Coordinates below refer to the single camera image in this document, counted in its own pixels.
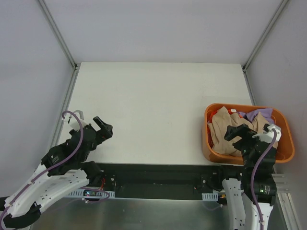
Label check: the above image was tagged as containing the beige t-shirt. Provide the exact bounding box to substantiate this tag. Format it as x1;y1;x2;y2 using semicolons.
208;107;271;157

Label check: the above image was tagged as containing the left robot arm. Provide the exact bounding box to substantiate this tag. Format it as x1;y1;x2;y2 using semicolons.
0;114;113;230

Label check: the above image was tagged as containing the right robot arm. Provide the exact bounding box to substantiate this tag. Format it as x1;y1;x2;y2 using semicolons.
216;124;282;230

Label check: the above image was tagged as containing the orange plastic basket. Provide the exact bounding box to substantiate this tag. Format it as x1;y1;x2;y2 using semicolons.
201;103;295;165

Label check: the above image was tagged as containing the lavender t-shirt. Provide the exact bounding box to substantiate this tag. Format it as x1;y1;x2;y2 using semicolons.
237;108;275;124

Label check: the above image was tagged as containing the orange t-shirt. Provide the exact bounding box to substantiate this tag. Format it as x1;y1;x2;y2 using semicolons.
206;109;238;149

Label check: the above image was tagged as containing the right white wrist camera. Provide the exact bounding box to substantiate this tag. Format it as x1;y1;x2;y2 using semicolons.
252;124;282;143

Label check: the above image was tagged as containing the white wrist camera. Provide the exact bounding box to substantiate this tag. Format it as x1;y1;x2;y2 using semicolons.
252;124;282;143
61;110;88;131

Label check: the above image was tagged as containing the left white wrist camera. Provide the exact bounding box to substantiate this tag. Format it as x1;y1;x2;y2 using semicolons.
61;110;88;131

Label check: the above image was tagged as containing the aluminium rail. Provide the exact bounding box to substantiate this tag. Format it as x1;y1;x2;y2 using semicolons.
272;173;290;194

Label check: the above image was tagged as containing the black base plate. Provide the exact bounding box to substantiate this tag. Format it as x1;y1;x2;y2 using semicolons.
89;163;243;200

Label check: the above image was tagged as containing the left white cable duct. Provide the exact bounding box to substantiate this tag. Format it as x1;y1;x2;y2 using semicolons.
66;189;115;199

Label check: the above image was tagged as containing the white cable duct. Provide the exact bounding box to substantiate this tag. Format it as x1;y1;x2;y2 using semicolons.
66;189;115;199
201;193;219;202

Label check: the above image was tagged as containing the right white cable duct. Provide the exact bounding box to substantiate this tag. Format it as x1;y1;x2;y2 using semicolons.
201;193;219;202

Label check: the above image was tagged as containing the right aluminium frame post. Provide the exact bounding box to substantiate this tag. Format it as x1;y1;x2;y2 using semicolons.
242;0;292;72

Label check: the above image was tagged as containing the aluminium frame post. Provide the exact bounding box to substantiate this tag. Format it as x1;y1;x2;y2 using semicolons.
37;0;81;71
242;0;292;72

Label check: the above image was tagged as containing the left aluminium frame post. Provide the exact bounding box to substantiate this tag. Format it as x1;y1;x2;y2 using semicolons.
37;0;81;71

